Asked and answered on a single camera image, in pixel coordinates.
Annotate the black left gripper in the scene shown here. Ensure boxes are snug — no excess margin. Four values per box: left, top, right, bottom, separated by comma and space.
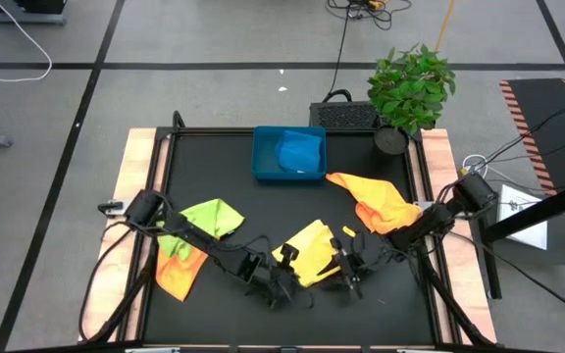
244, 242, 316, 312

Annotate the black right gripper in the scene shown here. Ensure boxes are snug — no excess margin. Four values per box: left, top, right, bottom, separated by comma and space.
318, 236, 400, 301

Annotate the yellow microfiber towel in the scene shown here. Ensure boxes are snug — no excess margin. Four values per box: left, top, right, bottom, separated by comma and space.
271, 219, 342, 288

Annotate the orange microfiber towel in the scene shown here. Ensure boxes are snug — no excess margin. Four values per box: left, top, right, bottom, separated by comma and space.
325, 172, 424, 235
154, 242, 210, 303

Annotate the green microfiber towel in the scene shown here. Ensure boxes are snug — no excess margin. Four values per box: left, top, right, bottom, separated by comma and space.
157, 198, 246, 261

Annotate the blue microfiber towel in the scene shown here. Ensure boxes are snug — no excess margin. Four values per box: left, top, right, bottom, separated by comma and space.
275, 129, 324, 175

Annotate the teal plastic bin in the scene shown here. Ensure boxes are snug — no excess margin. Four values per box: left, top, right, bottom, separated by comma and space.
251, 126, 328, 183

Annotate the black plant pot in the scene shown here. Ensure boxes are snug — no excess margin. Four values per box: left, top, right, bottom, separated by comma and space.
372, 126, 410, 157

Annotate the wooden table side panel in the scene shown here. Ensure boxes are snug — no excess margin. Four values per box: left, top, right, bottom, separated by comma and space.
78, 127, 171, 343
419, 128, 498, 344

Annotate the black mesh computer case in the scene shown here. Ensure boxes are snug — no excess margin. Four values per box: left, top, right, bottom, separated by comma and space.
309, 101, 382, 131

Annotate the green leafy plant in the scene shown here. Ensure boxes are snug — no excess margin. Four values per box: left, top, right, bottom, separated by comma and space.
366, 43, 456, 137

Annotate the black hazard-striped mat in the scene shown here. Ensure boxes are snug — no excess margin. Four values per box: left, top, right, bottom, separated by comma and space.
499, 77, 565, 236

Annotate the grey furniture foot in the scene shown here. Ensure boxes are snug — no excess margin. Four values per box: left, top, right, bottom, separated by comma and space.
0, 0, 68, 26

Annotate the black table frame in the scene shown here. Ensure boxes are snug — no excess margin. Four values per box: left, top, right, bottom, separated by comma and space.
134, 126, 453, 347

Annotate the white coiled cable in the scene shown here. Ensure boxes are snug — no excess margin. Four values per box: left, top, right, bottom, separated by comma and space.
461, 154, 489, 173

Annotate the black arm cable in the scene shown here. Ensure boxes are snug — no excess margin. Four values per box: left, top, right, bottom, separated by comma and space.
446, 229, 565, 321
78, 223, 139, 343

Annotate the black camera stand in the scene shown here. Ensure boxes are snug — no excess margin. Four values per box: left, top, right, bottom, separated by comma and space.
477, 174, 565, 301

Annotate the black floor cable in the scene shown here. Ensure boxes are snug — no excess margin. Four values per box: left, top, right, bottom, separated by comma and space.
326, 9, 353, 104

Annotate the black cable bundle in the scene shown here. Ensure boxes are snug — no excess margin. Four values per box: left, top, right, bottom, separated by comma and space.
326, 0, 414, 31

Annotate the orange floor cable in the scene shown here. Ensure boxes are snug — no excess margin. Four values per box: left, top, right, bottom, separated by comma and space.
434, 0, 456, 54

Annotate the white floor cable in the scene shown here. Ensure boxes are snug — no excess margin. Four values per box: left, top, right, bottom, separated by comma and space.
0, 0, 53, 83

